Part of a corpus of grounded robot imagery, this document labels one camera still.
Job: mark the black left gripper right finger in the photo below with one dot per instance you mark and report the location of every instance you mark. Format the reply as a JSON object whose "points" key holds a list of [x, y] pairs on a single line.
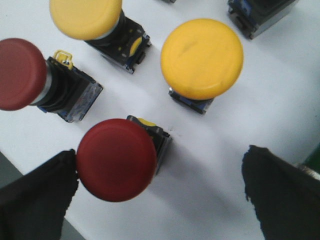
{"points": [[286, 198]]}

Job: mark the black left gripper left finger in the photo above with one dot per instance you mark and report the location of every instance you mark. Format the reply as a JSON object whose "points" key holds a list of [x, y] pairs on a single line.
{"points": [[33, 207]]}

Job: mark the red mushroom push button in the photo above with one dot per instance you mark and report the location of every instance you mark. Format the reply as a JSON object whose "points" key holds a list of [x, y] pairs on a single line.
{"points": [[117, 158], [54, 85]]}

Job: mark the green conveyor belt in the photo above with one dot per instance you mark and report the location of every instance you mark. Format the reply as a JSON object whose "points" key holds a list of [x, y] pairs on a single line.
{"points": [[313, 160]]}

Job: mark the yellow mushroom push button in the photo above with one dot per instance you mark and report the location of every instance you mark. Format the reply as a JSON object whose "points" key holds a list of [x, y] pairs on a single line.
{"points": [[200, 60], [102, 24]]}

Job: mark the black switch block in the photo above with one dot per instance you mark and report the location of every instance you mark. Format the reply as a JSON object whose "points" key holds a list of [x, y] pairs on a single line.
{"points": [[253, 17]]}

